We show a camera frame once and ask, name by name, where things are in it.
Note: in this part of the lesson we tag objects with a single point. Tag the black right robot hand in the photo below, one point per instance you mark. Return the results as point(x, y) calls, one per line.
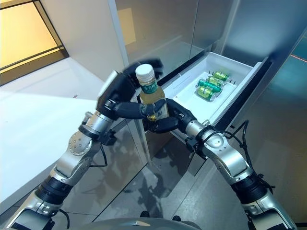
point(180, 115)

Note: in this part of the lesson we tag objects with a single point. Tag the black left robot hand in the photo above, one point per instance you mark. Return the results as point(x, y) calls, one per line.
point(120, 91)

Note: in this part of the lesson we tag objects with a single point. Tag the yellow drink bottle white cap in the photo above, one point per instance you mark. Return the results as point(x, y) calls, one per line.
point(151, 95)

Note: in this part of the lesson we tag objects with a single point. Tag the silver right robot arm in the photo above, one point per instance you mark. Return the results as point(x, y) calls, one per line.
point(227, 153)

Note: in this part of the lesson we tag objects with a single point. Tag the white fridge drawer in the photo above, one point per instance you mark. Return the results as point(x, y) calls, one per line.
point(196, 95)

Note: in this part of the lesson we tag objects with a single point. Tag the stainless steel fridge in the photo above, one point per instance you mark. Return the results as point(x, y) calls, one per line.
point(182, 28)

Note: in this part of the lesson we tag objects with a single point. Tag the teal drink can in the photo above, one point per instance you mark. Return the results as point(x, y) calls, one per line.
point(208, 85)

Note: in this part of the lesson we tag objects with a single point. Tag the black right robot foot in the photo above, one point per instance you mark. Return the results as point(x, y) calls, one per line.
point(176, 218)

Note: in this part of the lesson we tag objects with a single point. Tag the black robot foot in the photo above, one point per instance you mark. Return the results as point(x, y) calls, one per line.
point(176, 218)
point(144, 213)

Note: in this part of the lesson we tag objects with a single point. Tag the black left robot foot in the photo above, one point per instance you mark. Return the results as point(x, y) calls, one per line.
point(144, 213)

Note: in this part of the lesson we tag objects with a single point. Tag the yellow lit window panel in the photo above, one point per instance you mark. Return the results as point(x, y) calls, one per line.
point(24, 36)

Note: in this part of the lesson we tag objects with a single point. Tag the grey robot torso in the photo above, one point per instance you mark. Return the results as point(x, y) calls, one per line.
point(141, 224)

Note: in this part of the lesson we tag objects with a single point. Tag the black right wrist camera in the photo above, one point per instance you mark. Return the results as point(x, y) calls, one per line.
point(192, 146)

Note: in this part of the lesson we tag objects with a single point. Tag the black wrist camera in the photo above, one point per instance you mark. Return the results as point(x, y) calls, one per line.
point(192, 146)
point(109, 137)

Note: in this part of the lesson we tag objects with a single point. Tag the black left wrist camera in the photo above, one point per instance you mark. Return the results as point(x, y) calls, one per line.
point(109, 137)

